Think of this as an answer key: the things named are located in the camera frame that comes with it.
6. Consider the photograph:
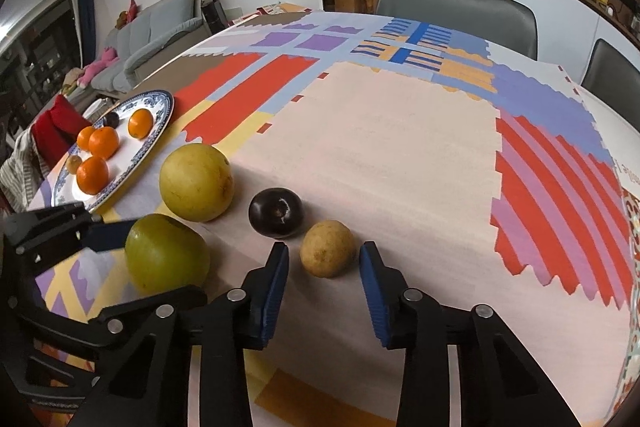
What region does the pink plush toy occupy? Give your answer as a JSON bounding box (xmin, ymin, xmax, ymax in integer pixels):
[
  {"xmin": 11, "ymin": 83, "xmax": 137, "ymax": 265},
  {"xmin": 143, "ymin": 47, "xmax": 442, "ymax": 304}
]
[{"xmin": 77, "ymin": 47, "xmax": 121, "ymax": 88}]

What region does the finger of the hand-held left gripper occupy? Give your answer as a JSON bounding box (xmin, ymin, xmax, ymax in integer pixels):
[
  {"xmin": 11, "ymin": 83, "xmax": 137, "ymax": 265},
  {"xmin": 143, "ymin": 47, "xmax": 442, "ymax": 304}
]
[
  {"xmin": 2, "ymin": 202, "xmax": 137, "ymax": 259},
  {"xmin": 14, "ymin": 285, "xmax": 209, "ymax": 359}
]

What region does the grey sofa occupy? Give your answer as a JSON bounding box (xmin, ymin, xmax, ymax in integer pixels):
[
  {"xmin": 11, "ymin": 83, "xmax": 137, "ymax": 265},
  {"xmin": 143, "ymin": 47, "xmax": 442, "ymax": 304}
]
[{"xmin": 90, "ymin": 0, "xmax": 207, "ymax": 94}]

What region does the colourful patchwork tablecloth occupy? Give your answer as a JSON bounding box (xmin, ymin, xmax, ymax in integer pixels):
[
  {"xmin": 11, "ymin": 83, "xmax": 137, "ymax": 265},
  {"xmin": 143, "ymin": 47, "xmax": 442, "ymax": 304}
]
[{"xmin": 30, "ymin": 9, "xmax": 632, "ymax": 427}]

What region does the red plush toy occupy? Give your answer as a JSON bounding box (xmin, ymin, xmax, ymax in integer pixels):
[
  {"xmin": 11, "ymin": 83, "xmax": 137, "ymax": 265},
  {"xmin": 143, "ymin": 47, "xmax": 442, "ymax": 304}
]
[{"xmin": 117, "ymin": 0, "xmax": 141, "ymax": 28}]

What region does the blue rimmed white plate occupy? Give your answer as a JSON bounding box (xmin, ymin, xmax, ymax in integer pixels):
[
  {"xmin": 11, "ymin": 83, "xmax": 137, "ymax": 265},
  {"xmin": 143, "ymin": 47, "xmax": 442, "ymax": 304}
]
[{"xmin": 52, "ymin": 89, "xmax": 176, "ymax": 214}]

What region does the red white patterned cloth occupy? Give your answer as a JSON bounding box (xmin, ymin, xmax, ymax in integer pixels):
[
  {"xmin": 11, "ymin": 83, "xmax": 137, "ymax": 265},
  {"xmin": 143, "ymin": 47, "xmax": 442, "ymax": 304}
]
[{"xmin": 235, "ymin": 0, "xmax": 313, "ymax": 26}]

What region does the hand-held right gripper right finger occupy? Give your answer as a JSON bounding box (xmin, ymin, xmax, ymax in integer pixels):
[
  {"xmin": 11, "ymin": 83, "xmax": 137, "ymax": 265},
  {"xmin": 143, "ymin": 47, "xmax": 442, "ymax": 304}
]
[{"xmin": 357, "ymin": 242, "xmax": 583, "ymax": 427}]

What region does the grey chair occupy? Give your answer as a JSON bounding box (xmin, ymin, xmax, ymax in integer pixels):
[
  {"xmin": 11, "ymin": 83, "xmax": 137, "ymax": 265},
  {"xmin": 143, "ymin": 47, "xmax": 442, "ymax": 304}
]
[
  {"xmin": 581, "ymin": 38, "xmax": 640, "ymax": 125},
  {"xmin": 375, "ymin": 0, "xmax": 538, "ymax": 60}
]

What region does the yellowish green apple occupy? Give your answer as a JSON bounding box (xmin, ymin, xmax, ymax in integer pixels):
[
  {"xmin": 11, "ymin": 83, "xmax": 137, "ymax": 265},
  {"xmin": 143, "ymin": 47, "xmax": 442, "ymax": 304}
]
[{"xmin": 159, "ymin": 143, "xmax": 235, "ymax": 223}]

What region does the striped cloth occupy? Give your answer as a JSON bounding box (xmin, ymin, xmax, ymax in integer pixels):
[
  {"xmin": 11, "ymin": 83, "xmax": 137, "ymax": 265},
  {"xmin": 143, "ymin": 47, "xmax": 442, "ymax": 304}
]
[{"xmin": 0, "ymin": 127, "xmax": 51, "ymax": 212}]

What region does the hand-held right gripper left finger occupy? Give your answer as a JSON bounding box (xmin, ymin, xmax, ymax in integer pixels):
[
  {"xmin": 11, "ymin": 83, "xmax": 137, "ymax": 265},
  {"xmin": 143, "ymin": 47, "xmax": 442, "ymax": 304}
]
[{"xmin": 70, "ymin": 243, "xmax": 291, "ymax": 427}]

